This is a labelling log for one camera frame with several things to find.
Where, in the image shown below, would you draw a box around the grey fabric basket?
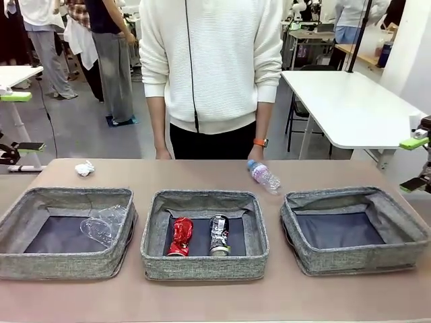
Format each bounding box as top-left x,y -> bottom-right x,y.
279,186 -> 431,277
140,189 -> 270,282
0,186 -> 139,280

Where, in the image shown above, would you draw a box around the bystander in grey trousers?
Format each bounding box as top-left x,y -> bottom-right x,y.
86,0 -> 138,124

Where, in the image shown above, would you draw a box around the dark bottle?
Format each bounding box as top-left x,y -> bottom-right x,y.
376,36 -> 393,68

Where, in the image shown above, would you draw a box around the clear water bottle blue cap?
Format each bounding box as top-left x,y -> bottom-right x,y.
247,159 -> 282,196

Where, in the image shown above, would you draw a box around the bystander in white shirt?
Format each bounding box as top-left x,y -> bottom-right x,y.
20,0 -> 79,100

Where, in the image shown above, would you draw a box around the clear plastic cup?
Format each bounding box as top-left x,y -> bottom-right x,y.
79,205 -> 128,252

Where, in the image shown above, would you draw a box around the bystander in dark clothes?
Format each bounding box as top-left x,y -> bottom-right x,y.
0,0 -> 34,67

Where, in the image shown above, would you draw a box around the crushed red soda can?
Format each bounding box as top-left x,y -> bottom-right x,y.
166,217 -> 195,257

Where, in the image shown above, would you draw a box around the bystander in plaid shirt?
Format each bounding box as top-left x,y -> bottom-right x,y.
63,0 -> 105,102

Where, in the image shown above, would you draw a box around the person's white zip sweater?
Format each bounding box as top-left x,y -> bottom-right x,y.
138,0 -> 284,135

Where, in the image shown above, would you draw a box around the black folding chair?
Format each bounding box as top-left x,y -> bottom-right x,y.
285,92 -> 334,159

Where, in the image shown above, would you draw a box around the person's black trousers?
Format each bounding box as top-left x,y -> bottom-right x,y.
169,120 -> 267,161

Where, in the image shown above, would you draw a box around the person's left hand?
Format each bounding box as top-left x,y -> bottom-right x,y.
248,145 -> 265,163

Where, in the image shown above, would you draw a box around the large white table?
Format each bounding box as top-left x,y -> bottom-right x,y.
281,69 -> 428,172

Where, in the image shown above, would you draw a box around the white desk with legs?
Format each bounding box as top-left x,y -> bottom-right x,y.
0,65 -> 47,174

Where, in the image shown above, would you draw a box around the wooden background table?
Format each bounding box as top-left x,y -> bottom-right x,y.
335,43 -> 385,69

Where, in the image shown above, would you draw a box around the person's left forearm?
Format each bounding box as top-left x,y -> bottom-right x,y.
255,100 -> 273,141

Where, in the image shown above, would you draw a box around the person's right forearm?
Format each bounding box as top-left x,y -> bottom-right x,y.
147,95 -> 169,151

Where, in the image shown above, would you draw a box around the cluttered background workbench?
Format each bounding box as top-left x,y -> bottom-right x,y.
286,19 -> 337,70

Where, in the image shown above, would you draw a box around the white crumpled paper ball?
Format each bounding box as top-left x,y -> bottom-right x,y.
74,160 -> 97,178

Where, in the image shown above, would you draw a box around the bystander in light blue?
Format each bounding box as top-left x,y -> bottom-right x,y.
335,0 -> 390,45

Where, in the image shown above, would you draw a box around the black vertical pole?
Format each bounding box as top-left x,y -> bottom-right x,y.
346,0 -> 374,74

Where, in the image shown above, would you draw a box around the black floor cable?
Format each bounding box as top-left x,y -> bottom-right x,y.
35,75 -> 59,159

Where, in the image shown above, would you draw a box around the crushed black silver can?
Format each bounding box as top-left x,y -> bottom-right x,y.
208,214 -> 232,256

